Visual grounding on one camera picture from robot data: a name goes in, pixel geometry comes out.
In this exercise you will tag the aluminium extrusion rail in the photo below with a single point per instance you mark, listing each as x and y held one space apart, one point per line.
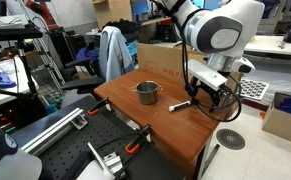
51 130
106 163

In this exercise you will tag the silver metal pot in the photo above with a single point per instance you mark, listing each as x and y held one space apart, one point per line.
147 96

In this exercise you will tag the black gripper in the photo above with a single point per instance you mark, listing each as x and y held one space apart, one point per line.
210 90

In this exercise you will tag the round floor drain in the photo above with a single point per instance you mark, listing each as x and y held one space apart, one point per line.
231 139

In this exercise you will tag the black table leg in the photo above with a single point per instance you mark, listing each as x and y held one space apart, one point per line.
210 160

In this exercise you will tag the black Expo marker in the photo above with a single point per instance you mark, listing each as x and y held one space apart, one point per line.
180 106

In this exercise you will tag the open cardboard box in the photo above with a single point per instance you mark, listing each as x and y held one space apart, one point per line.
281 126

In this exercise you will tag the blue cloth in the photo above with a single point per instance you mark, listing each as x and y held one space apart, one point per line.
3 80

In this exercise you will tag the black stereo camera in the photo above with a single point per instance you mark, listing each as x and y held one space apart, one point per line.
15 33

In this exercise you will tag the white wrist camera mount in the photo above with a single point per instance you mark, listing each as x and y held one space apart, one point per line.
206 74

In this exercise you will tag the light blue jacket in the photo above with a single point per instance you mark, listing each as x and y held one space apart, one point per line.
113 53

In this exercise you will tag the black camera tripod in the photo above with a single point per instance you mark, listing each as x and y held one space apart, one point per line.
26 70

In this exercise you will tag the checkerboard calibration board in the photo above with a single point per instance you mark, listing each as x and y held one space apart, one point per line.
254 89

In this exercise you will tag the black perforated breadboard table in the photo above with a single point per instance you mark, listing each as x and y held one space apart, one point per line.
78 143

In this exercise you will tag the red robot arm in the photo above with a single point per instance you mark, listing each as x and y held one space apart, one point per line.
46 15

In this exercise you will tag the white workbench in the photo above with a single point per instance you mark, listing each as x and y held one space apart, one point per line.
271 45

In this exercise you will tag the black office chair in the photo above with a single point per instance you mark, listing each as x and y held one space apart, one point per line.
81 81

